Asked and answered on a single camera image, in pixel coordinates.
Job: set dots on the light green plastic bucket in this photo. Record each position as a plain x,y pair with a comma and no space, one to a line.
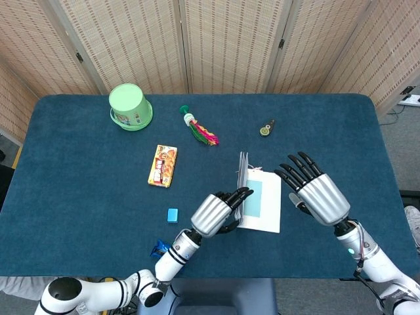
128,101

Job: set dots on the white notebook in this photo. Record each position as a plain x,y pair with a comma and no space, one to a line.
270,203

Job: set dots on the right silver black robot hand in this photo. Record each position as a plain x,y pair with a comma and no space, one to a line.
323,200

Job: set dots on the small blue white block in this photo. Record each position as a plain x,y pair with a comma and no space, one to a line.
172,215

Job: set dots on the blue cookie packet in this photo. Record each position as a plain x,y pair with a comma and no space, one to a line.
159,247

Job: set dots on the white power strip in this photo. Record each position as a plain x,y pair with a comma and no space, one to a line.
410,100

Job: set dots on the grey white sneaker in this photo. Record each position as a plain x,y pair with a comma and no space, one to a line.
414,220

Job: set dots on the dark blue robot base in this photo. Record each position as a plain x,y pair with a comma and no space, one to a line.
229,295

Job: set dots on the yellow curry box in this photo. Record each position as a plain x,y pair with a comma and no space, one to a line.
162,165

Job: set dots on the green colourful feather shuttlecock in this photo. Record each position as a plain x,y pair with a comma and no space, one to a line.
200,131

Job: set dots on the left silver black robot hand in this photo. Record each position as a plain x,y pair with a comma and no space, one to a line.
210,215

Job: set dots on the woven bamboo folding screen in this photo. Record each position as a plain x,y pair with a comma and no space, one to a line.
131,39

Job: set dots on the dark blue carpeted table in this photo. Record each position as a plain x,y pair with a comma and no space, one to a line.
98,164

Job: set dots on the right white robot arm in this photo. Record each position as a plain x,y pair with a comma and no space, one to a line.
377,265

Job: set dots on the light blue tasselled bookmark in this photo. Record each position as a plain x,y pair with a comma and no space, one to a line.
253,200

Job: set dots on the light grey trouser leg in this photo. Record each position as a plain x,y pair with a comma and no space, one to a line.
23,283

